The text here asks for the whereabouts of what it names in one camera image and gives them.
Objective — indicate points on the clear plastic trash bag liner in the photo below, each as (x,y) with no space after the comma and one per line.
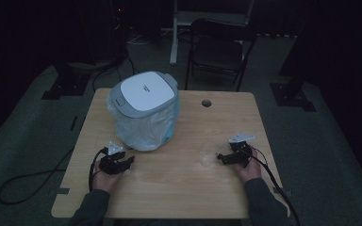
(144,132)

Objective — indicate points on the black stand base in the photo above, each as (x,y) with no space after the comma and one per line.
(290,95)
(66,84)

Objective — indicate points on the clear plastic cup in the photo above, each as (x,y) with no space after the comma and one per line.
(206,153)

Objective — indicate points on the dark computer tower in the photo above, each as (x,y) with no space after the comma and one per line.
(117,28)

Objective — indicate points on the person's right hand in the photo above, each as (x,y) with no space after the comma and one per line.
(250,169)

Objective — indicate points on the white desk frame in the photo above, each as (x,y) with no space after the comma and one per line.
(174,37)

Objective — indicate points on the grey white lidded trash can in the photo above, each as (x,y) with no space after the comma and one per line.
(146,94)

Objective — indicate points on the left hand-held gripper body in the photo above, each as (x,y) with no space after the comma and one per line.
(112,163)

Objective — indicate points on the person's left hand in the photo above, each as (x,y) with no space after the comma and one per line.
(102,180)

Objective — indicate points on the black folding chair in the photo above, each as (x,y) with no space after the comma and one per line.
(218,51)

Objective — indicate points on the small black floor strip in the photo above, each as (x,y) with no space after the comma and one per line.
(74,123)

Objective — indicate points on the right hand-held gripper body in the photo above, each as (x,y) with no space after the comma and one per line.
(241,150)

